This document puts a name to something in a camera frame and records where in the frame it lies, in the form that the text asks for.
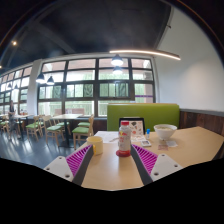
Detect red-capped drink bottle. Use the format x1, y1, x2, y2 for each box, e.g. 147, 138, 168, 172
118, 120, 132, 157

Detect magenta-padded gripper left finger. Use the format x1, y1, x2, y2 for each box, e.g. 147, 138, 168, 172
43, 143, 95, 187

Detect white printed paper sheets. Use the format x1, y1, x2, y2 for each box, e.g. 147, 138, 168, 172
94, 130, 121, 144

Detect white bowl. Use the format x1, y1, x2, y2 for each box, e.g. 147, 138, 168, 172
153, 123, 178, 141

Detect green upholstered bench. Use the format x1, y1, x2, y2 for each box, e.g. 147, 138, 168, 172
106, 102, 181, 133

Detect group of wooden green-seated chairs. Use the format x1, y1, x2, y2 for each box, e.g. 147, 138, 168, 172
0, 113, 95, 149

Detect curved linear ceiling light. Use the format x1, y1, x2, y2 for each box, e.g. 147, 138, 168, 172
109, 49, 182, 61

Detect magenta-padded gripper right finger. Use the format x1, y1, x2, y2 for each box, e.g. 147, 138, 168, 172
130, 143, 184, 186

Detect person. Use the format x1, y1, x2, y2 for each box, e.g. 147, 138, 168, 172
8, 99, 18, 133

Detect clear plastic packet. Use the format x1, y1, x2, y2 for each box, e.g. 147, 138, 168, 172
165, 139, 179, 148

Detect wooden dining table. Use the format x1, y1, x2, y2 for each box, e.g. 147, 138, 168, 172
51, 113, 84, 148

